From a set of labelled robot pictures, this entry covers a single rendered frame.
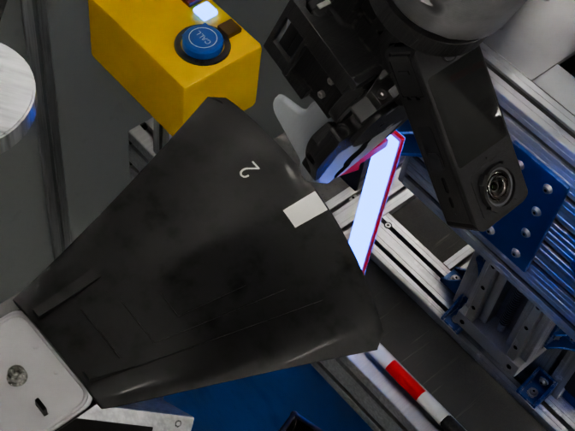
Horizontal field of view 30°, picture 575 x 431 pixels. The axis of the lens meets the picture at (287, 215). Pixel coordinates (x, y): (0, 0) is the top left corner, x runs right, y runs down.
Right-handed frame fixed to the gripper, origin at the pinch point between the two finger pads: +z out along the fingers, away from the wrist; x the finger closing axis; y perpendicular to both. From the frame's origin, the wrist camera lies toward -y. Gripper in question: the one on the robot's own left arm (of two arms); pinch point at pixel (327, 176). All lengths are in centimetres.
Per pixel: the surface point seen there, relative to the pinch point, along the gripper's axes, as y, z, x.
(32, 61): 52, 84, -21
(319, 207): -0.2, 9.4, -3.5
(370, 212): -1.6, 18.8, -12.8
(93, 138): 45, 108, -32
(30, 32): 54, 78, -21
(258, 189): 3.4, 9.5, -0.3
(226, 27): 22.5, 27.4, -17.3
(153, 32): 26.1, 29.4, -11.4
